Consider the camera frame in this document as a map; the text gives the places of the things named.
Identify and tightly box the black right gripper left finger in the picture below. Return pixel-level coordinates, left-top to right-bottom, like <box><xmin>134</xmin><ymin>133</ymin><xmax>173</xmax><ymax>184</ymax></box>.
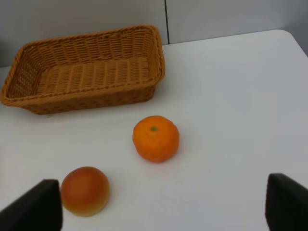
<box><xmin>0</xmin><ymin>179</ymin><xmax>63</xmax><ymax>231</ymax></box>

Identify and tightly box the orange mandarin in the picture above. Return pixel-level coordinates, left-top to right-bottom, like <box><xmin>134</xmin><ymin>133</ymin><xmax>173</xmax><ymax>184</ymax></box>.
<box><xmin>132</xmin><ymin>115</ymin><xmax>180</xmax><ymax>163</ymax></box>

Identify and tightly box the round red-orange bun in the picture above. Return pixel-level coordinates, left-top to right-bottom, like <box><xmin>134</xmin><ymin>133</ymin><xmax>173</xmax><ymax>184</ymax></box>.
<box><xmin>61</xmin><ymin>167</ymin><xmax>110</xmax><ymax>217</ymax></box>

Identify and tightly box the light brown wicker basket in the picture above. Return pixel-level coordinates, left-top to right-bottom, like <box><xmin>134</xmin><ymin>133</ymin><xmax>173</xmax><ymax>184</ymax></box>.
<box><xmin>0</xmin><ymin>25</ymin><xmax>166</xmax><ymax>115</ymax></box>

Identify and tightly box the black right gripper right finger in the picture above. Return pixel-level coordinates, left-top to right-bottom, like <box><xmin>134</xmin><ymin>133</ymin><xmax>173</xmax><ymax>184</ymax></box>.
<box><xmin>265</xmin><ymin>173</ymin><xmax>308</xmax><ymax>231</ymax></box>

